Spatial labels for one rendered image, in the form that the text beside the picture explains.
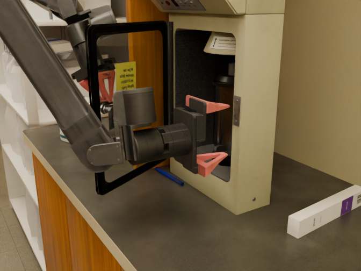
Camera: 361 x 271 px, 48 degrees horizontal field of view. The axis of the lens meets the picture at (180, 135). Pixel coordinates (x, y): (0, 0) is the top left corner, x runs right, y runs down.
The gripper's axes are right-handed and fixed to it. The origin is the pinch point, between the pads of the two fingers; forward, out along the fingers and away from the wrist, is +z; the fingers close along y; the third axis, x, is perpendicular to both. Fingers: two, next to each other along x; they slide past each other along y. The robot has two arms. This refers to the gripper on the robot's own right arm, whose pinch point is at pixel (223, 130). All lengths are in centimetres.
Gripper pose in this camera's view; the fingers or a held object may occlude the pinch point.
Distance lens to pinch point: 77.5
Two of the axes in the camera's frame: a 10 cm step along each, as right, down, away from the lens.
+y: 0.0, -9.5, -3.1
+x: -5.3, -2.6, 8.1
